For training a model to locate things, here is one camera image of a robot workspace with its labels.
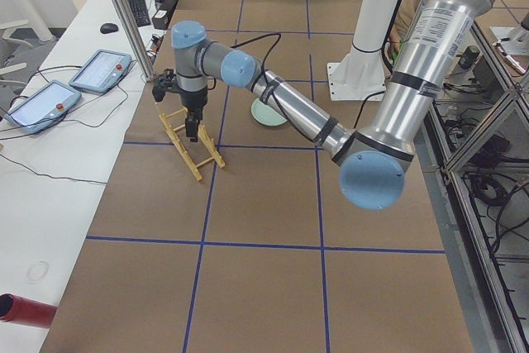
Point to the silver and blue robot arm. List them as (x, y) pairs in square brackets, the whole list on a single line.
[(373, 160)]

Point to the aluminium frame post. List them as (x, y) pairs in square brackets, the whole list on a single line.
[(134, 37)]

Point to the near blue teach pendant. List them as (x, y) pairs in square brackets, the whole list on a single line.
[(44, 108)]

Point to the far blue teach pendant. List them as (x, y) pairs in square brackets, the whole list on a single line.
[(101, 72)]

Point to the red cylinder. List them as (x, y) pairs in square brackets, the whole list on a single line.
[(26, 312)]

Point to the black desktop box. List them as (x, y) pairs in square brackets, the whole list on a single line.
[(163, 15)]

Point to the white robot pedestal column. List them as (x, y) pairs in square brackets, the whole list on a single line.
[(361, 72)]

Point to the aluminium frame rack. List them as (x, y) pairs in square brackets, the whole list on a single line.
[(479, 130)]

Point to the person in tan shirt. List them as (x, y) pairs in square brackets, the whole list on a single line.
[(401, 25)]

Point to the black keyboard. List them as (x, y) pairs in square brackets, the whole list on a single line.
[(139, 12)]

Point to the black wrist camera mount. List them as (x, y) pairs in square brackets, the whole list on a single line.
[(164, 83)]

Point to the light green plate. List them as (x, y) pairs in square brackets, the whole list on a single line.
[(265, 115)]

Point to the blue teach pendant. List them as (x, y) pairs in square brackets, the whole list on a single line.
[(44, 108), (101, 72)]

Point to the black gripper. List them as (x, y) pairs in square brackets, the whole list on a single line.
[(195, 101)]

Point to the black computer mouse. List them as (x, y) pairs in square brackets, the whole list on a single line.
[(107, 28)]

